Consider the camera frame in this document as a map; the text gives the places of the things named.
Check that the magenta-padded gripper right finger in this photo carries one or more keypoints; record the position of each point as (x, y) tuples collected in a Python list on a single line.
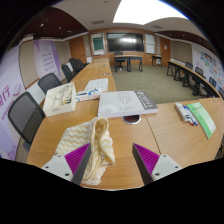
[(146, 160)]

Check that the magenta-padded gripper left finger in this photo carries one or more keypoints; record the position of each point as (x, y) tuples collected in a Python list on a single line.
[(76, 160)]

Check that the cream chevron towel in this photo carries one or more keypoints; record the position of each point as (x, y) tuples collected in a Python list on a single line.
[(100, 143)]

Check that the white open cardboard box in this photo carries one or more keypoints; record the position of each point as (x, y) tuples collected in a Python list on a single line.
[(55, 106)]

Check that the white marker box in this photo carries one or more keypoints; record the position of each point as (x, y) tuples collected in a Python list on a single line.
[(180, 109)]

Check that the white flat box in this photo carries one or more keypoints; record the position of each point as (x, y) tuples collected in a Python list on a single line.
[(123, 103)]

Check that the blue marker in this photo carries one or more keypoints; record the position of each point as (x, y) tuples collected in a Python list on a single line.
[(190, 116)]

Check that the white and blue packet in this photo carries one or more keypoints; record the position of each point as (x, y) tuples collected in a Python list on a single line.
[(86, 95)]

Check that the green booklet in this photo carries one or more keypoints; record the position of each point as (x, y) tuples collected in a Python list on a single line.
[(201, 116)]

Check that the black mesh office chair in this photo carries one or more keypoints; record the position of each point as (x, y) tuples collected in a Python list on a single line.
[(23, 113), (48, 81)]

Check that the white paper sheet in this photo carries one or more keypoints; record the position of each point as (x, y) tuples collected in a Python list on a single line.
[(98, 84)]

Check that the row of black chairs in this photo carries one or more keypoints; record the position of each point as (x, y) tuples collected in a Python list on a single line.
[(199, 71), (73, 65)]

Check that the small wooden side desk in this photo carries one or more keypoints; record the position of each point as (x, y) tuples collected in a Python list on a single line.
[(157, 56)]

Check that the wooden desk with black legs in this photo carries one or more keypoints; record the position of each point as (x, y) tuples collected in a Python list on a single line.
[(128, 57)]

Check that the black chair behind desk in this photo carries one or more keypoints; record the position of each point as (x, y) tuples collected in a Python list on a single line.
[(118, 53)]

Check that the brown wooden door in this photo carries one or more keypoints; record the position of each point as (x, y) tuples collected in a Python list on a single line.
[(78, 48), (165, 50)]

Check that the plain white whiteboard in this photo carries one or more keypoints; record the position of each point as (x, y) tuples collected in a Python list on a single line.
[(149, 43)]

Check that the whiteboard with green sheet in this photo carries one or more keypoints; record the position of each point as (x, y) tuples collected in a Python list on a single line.
[(97, 43)]

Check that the white ceiling light panel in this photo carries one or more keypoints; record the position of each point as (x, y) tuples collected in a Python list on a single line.
[(146, 11)]

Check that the large purple wall banner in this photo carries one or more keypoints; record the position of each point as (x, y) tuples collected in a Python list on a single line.
[(8, 100)]

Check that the narrow purple wall banner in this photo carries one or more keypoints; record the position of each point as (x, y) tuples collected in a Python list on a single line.
[(46, 58)]

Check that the colourful wall poster collage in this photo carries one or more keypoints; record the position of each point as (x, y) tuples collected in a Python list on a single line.
[(210, 63)]

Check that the large black wall screen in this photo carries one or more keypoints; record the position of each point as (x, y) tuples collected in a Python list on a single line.
[(125, 41)]

